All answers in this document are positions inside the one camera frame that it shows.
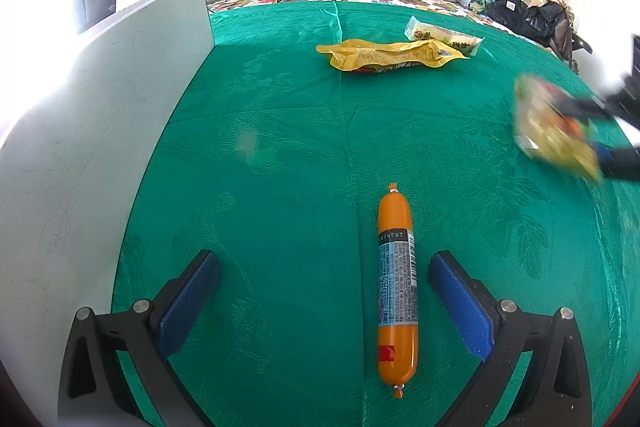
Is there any chestnut bag red label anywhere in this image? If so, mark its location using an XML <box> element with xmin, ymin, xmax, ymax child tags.
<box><xmin>514</xmin><ymin>75</ymin><xmax>601</xmax><ymax>182</ymax></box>

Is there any pale long snack packet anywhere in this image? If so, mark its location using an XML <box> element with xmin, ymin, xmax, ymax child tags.
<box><xmin>405</xmin><ymin>16</ymin><xmax>484</xmax><ymax>56</ymax></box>

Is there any orange sausage stick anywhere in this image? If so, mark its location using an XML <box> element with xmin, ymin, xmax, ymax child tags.
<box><xmin>378</xmin><ymin>183</ymin><xmax>419</xmax><ymax>399</ymax></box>

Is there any yellow snack bag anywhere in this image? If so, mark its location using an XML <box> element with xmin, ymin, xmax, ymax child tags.
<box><xmin>316</xmin><ymin>39</ymin><xmax>466</xmax><ymax>72</ymax></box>

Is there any black bag pile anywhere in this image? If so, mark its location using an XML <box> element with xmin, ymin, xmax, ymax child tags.
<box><xmin>485</xmin><ymin>0</ymin><xmax>592</xmax><ymax>63</ymax></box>

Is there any white cardboard box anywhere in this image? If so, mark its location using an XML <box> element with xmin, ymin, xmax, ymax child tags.
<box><xmin>1</xmin><ymin>0</ymin><xmax>215</xmax><ymax>424</ymax></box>

